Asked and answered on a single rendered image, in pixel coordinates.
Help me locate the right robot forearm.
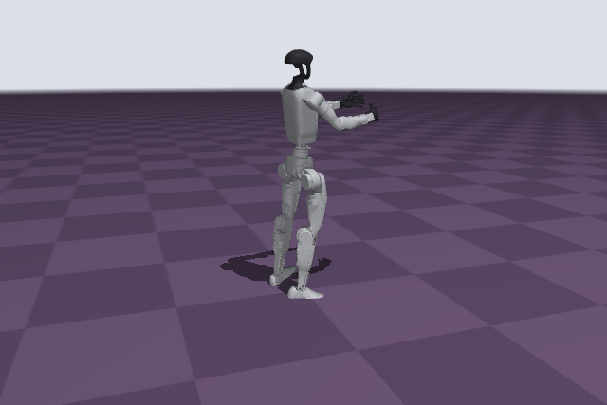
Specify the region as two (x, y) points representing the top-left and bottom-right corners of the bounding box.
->
(339, 112), (375, 130)

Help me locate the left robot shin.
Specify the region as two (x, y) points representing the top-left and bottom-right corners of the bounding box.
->
(272, 215), (292, 275)

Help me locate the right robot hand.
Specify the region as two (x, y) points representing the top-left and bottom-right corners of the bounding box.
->
(364, 103), (379, 123)

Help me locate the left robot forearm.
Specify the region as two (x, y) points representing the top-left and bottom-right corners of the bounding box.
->
(318, 101), (340, 115)

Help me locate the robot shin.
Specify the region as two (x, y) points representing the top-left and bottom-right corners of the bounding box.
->
(296, 230), (317, 292)
(272, 215), (292, 275)

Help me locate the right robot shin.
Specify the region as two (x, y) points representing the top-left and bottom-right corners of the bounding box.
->
(296, 230), (317, 292)

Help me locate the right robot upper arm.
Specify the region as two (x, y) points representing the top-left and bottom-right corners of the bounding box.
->
(302, 91), (345, 131)

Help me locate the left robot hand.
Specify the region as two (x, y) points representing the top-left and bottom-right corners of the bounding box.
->
(332, 91), (365, 110)

